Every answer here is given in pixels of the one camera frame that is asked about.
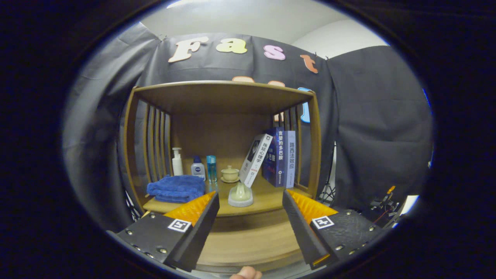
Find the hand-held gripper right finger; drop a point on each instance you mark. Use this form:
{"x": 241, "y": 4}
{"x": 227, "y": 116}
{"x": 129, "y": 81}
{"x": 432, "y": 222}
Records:
{"x": 302, "y": 232}

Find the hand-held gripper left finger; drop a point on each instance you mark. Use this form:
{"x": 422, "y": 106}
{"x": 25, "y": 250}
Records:
{"x": 199, "y": 236}

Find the cream scrubbing brush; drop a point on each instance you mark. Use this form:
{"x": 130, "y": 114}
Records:
{"x": 240, "y": 197}

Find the wooden countertop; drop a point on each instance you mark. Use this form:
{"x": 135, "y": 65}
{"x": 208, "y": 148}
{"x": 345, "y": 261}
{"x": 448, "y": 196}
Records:
{"x": 267, "y": 197}

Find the wooden cabinet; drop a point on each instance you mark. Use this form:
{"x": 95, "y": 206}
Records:
{"x": 221, "y": 97}

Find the black tripod stand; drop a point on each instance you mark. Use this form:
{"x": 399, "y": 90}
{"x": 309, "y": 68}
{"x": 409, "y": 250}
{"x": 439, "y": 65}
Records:
{"x": 329, "y": 190}
{"x": 133, "y": 209}

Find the blue folded towel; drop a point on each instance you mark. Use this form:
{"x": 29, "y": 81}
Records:
{"x": 176, "y": 189}

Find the white bottle blue cap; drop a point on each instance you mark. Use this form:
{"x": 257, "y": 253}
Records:
{"x": 198, "y": 170}

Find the pale green lidded teacup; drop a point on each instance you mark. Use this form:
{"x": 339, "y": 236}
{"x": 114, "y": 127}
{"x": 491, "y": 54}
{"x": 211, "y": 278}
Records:
{"x": 230, "y": 175}

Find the clear blue bottle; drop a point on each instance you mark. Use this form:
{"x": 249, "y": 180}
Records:
{"x": 211, "y": 168}

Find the light blue book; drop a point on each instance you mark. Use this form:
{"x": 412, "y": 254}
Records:
{"x": 290, "y": 159}

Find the white pump bottle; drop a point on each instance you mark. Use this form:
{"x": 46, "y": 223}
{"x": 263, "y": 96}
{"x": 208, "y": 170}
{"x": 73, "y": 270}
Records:
{"x": 177, "y": 164}

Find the dark blue book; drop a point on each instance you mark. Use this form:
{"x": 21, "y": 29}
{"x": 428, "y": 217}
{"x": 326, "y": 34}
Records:
{"x": 277, "y": 159}

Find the black device with orange part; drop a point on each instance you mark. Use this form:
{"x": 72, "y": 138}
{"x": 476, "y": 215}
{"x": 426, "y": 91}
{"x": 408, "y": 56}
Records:
{"x": 383, "y": 205}

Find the white book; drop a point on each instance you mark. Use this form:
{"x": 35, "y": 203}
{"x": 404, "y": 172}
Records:
{"x": 255, "y": 159}

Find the black backdrop cloth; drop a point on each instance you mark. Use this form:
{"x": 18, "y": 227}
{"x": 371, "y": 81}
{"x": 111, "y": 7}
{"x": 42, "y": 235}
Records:
{"x": 108, "y": 116}

